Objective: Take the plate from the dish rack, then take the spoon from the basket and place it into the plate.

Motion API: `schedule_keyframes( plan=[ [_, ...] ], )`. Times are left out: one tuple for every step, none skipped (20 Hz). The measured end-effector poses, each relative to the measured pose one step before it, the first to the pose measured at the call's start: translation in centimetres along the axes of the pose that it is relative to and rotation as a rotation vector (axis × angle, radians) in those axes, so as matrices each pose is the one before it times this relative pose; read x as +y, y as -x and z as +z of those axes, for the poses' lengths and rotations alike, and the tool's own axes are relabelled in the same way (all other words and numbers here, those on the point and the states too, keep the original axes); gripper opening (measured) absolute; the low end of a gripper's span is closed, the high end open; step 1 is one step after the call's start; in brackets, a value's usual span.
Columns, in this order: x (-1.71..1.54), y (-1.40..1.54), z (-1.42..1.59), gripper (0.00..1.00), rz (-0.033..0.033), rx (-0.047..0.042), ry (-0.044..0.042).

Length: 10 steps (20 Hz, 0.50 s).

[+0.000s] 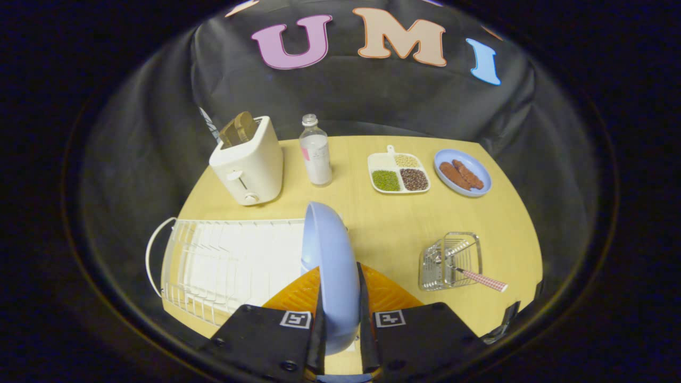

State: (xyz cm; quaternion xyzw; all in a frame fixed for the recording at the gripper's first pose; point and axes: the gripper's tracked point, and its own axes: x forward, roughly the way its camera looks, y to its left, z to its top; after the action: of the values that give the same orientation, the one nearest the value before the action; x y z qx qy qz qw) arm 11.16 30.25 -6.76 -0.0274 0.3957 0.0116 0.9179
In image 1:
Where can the blue plate with sausages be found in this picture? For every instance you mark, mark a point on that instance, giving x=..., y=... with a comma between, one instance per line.
x=462, y=173

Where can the black backdrop cloth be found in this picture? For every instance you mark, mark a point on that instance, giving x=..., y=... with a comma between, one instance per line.
x=340, y=101

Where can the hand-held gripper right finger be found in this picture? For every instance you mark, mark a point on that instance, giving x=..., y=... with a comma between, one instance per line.
x=367, y=335

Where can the brown toast slice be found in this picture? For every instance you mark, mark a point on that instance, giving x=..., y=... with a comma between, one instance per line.
x=238, y=127

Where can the clear bottle with white contents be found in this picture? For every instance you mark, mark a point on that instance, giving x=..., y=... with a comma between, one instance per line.
x=316, y=154

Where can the white divided tray with beans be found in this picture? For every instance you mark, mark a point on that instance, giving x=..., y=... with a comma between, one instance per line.
x=398, y=173

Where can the light blue plate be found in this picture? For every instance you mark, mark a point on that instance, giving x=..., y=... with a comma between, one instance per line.
x=332, y=276

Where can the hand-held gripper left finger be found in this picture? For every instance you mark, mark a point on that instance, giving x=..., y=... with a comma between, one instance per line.
x=318, y=340

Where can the brown sausage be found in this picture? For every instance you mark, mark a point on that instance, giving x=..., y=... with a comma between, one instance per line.
x=468, y=173
x=454, y=176

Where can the cream toaster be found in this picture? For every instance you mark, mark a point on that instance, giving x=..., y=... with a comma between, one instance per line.
x=250, y=165

